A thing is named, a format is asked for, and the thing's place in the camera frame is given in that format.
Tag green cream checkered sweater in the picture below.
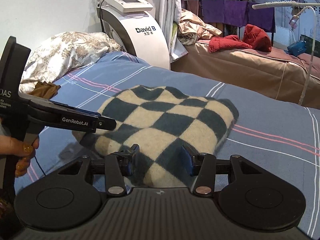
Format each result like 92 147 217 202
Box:
73 85 239 187

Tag person left hand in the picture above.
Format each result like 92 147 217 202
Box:
1 135 39 178

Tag brown small garment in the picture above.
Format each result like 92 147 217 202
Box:
29 81 61 100

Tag floral beige pillow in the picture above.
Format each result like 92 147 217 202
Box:
19 31 121 93

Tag blue striped bed sheet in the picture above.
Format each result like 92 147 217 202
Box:
15 51 319 239

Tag white David B machine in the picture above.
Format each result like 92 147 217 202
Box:
97 0 170 70

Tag brown covered massage bed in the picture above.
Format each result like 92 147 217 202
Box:
171 40 320 109

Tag beige crumpled blanket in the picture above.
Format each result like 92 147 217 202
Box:
177 9 222 46

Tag red jacket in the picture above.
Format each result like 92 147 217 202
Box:
208 24 272 53

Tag white folded screen panels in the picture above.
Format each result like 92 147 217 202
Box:
157 0 188 62

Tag blue bag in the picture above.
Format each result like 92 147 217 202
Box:
287 40 306 57

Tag purple hanging towels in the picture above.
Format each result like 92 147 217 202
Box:
202 0 276 33

